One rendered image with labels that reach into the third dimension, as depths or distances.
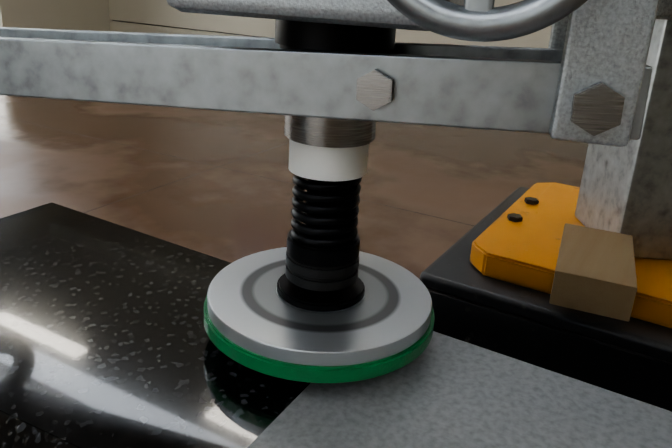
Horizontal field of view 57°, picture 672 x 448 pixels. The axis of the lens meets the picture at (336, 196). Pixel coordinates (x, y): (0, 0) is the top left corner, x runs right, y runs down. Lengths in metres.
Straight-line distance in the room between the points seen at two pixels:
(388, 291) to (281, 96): 0.23
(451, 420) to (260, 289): 0.21
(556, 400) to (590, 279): 0.32
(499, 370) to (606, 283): 0.31
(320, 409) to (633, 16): 0.36
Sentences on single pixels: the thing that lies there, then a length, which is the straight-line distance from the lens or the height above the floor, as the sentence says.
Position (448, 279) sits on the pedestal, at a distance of 1.01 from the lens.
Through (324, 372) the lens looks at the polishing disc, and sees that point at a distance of 0.52.
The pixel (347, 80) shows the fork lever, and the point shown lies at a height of 1.10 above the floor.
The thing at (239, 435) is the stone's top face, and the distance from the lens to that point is 0.51.
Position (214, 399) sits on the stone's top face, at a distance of 0.54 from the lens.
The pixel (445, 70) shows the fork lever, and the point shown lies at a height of 1.12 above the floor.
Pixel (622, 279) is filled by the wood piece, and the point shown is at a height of 0.83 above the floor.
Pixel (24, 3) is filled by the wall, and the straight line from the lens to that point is 8.68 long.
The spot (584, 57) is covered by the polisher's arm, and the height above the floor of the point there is 1.14.
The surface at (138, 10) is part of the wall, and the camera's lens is 9.09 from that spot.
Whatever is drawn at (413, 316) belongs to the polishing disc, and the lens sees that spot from 0.57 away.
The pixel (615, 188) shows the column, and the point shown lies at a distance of 1.11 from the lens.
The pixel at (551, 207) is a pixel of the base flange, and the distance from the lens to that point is 1.29.
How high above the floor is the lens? 1.17
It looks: 19 degrees down
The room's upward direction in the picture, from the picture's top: 4 degrees clockwise
